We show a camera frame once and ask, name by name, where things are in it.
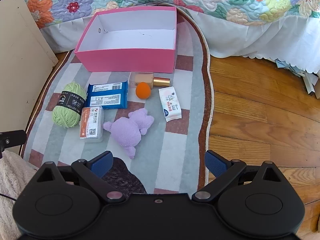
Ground purple plush toy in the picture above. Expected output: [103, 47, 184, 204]
[103, 108, 155, 159]

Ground orange white small box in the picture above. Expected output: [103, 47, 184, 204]
[80, 106, 104, 142]

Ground green yarn ball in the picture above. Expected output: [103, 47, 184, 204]
[52, 81, 87, 128]

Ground blue wipes packet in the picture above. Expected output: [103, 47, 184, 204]
[85, 81, 128, 109]

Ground white tissue pack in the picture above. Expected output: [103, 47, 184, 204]
[158, 87, 182, 122]

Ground orange makeup sponge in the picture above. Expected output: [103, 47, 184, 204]
[136, 82, 151, 100]

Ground foundation bottle gold cap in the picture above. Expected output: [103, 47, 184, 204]
[129, 72, 170, 89]

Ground striped checkered rug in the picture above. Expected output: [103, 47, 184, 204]
[21, 10, 213, 194]

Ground beige cabinet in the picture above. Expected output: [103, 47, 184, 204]
[1, 0, 58, 132]

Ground papers under bed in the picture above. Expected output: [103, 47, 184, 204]
[275, 59, 320, 99]

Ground pink cardboard box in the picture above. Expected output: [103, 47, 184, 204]
[74, 6, 177, 73]

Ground white bed skirt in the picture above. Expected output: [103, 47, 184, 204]
[40, 6, 319, 73]

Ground black cable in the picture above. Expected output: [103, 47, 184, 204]
[0, 192, 17, 202]

